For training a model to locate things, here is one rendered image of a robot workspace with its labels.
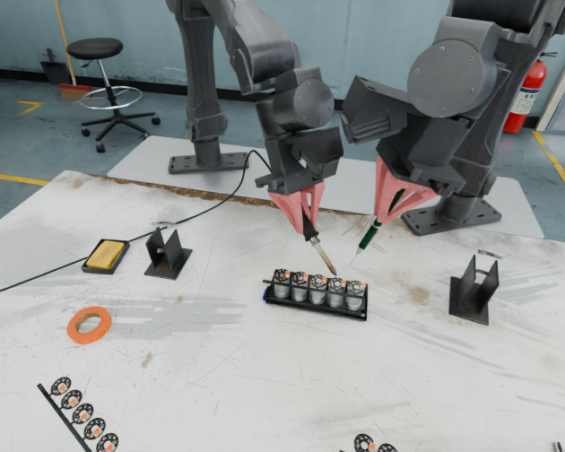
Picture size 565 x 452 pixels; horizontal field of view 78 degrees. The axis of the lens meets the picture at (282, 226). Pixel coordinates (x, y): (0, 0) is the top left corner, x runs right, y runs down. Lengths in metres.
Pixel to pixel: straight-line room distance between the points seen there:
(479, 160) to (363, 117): 0.36
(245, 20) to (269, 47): 0.05
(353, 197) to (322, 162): 0.37
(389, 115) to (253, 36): 0.23
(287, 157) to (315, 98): 0.09
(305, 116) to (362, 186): 0.44
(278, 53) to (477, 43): 0.27
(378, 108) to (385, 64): 2.70
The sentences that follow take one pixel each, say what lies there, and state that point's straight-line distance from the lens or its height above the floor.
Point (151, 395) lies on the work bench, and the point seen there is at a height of 0.75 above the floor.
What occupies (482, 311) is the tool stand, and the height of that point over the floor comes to 0.76.
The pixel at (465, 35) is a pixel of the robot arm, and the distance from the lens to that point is 0.32.
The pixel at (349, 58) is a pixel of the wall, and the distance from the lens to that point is 3.05.
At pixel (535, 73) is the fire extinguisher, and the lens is 3.07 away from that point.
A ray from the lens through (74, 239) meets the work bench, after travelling 0.79.
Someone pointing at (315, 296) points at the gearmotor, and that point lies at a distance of 0.54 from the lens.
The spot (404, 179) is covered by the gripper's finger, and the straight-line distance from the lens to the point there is 0.41.
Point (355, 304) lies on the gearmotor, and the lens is 0.55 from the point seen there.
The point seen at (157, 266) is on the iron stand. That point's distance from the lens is 0.66.
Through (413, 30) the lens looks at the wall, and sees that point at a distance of 3.01.
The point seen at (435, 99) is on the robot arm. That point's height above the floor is 1.11.
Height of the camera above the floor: 1.22
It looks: 41 degrees down
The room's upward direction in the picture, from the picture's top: straight up
